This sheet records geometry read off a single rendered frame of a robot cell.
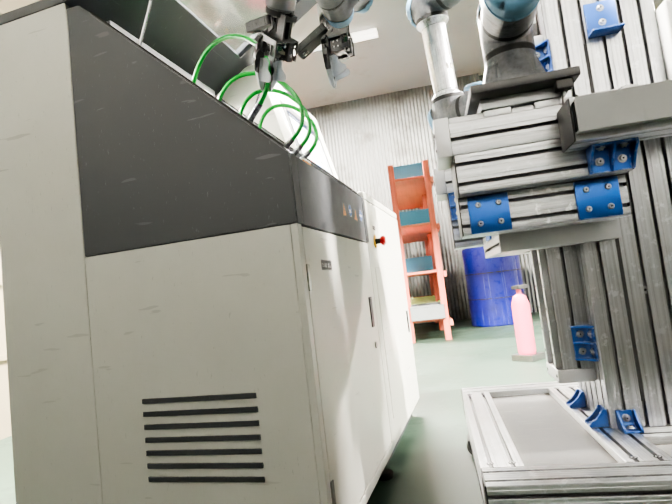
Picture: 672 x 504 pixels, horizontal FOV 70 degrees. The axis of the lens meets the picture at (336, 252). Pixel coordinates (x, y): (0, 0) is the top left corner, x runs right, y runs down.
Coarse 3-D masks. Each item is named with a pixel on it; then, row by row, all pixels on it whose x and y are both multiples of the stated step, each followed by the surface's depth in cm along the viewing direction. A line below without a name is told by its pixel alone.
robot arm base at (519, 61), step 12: (504, 48) 108; (516, 48) 107; (528, 48) 108; (492, 60) 110; (504, 60) 108; (516, 60) 106; (528, 60) 106; (492, 72) 110; (504, 72) 107; (516, 72) 105; (528, 72) 105; (540, 72) 106
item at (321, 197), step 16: (304, 176) 113; (320, 176) 125; (304, 192) 112; (320, 192) 124; (336, 192) 138; (352, 192) 157; (304, 208) 110; (320, 208) 122; (336, 208) 136; (352, 208) 154; (304, 224) 109; (320, 224) 120; (336, 224) 134; (352, 224) 151
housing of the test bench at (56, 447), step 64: (0, 64) 132; (64, 64) 126; (0, 128) 131; (64, 128) 125; (0, 192) 130; (64, 192) 124; (64, 256) 123; (64, 320) 122; (64, 384) 121; (64, 448) 120
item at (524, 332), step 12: (516, 288) 335; (516, 300) 335; (516, 312) 334; (528, 312) 332; (516, 324) 335; (528, 324) 331; (516, 336) 336; (528, 336) 330; (528, 348) 330; (516, 360) 334; (528, 360) 326
